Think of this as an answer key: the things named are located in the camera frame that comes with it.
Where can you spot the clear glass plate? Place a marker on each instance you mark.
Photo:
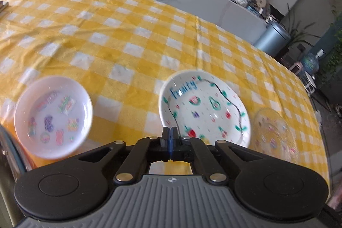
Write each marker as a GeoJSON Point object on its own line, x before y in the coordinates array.
{"type": "Point", "coordinates": [275, 134]}

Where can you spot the white fruit print plate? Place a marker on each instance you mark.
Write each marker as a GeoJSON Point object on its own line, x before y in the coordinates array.
{"type": "Point", "coordinates": [208, 110]}

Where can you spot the grey trash can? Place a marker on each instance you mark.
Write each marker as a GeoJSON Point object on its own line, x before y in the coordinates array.
{"type": "Point", "coordinates": [271, 38]}

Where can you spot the small pink stool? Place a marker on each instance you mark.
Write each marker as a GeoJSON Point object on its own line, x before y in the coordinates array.
{"type": "Point", "coordinates": [296, 68]}

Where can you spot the black notebook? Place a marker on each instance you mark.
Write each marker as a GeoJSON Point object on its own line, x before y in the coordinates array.
{"type": "Point", "coordinates": [3, 6]}

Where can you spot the white round stool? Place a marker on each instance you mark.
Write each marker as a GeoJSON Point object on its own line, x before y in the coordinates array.
{"type": "Point", "coordinates": [310, 83]}

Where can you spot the small white sticker plate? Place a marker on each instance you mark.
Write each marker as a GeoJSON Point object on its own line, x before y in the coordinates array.
{"type": "Point", "coordinates": [53, 115]}

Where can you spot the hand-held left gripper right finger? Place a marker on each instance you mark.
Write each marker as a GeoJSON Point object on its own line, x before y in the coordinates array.
{"type": "Point", "coordinates": [173, 143]}

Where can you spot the blue water bottle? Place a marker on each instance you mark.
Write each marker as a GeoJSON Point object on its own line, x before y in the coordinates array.
{"type": "Point", "coordinates": [311, 65]}

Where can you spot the yellow checked tablecloth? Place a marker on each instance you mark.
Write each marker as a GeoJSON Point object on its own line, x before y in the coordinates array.
{"type": "Point", "coordinates": [120, 43]}

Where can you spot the tall potted plant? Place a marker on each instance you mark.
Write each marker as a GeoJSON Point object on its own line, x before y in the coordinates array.
{"type": "Point", "coordinates": [299, 33]}

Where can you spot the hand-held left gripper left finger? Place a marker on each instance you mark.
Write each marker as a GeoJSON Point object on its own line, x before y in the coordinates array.
{"type": "Point", "coordinates": [166, 138]}

